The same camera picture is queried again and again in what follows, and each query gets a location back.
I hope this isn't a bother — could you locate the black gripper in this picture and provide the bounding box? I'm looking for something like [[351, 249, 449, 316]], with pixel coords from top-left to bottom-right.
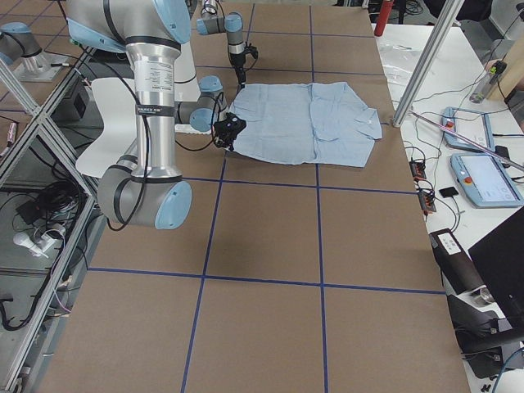
[[213, 112, 246, 151], [228, 45, 259, 89]]

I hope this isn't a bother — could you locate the light blue button-up shirt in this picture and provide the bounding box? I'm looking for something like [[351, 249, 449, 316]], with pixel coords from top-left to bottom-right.
[[230, 82, 382, 168]]

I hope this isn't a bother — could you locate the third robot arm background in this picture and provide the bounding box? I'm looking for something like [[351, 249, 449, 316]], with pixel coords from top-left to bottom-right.
[[1, 22, 43, 66]]

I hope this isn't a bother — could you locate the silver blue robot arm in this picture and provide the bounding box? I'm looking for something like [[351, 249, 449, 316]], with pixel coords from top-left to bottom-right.
[[67, 1, 246, 231], [196, 1, 259, 93]]

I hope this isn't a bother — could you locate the white plastic chair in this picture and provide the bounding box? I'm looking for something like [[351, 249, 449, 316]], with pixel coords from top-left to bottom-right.
[[75, 77, 136, 178]]

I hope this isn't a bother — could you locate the black box on floor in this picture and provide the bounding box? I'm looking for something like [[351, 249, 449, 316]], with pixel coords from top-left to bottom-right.
[[72, 89, 89, 120]]

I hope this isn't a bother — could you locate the red fire extinguisher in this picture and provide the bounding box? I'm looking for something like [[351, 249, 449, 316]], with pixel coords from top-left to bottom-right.
[[373, 0, 394, 37]]

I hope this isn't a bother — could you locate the orange electronics board upper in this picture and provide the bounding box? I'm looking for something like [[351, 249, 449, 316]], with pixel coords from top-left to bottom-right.
[[409, 160, 427, 181]]

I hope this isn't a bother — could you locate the orange electronics board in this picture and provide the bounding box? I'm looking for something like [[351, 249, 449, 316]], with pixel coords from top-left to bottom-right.
[[409, 160, 427, 181], [418, 189, 436, 215]]

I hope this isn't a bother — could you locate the black power adapter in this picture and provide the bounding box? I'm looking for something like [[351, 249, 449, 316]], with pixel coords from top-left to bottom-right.
[[16, 201, 42, 224]]

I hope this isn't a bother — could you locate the orange electronics board lower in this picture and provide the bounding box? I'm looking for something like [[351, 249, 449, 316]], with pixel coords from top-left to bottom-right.
[[418, 189, 436, 215]]

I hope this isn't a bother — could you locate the white power strip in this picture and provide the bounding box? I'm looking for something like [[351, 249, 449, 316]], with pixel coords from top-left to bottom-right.
[[12, 228, 66, 259]]

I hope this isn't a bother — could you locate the small black pad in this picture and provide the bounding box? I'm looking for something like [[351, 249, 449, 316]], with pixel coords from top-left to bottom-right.
[[439, 187, 459, 198]]

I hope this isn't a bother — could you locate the upper teach pendant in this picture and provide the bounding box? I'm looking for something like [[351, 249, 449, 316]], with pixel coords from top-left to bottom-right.
[[441, 106, 495, 151]]

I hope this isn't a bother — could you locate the teach pendant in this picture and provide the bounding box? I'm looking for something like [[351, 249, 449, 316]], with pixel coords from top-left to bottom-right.
[[441, 106, 495, 151], [449, 153, 523, 208]]

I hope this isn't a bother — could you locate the green capped bottle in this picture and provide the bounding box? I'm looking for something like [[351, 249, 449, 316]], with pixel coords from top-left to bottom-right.
[[469, 59, 507, 103]]

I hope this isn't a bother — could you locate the lower teach pendant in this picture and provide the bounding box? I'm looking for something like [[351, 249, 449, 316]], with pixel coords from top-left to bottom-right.
[[449, 153, 523, 208]]

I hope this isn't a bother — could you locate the black monitor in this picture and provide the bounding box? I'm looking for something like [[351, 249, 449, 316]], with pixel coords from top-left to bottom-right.
[[468, 209, 523, 327]]

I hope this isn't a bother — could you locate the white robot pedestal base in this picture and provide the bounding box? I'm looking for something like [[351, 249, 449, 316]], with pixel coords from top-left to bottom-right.
[[169, 40, 215, 133]]

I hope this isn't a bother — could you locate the aluminium frame post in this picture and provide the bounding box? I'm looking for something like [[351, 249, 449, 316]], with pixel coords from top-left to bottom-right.
[[391, 0, 464, 128]]

